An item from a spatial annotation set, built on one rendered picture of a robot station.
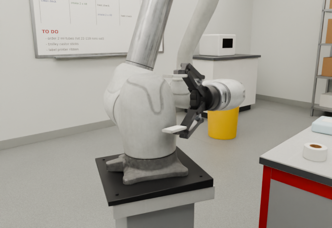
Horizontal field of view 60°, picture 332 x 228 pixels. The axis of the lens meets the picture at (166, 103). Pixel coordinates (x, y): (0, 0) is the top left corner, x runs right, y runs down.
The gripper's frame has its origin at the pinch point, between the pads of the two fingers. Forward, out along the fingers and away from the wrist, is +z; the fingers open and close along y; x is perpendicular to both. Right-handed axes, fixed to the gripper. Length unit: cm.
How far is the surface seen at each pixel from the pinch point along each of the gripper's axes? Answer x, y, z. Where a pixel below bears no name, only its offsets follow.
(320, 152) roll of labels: -28, 18, -45
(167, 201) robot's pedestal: 0.2, 25.4, 0.2
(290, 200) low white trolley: -21, 34, -40
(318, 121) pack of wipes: -21, 14, -79
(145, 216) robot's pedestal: 6.4, 31.2, 1.4
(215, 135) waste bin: 109, 70, -244
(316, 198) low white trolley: -29, 31, -38
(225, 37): 148, -54, -343
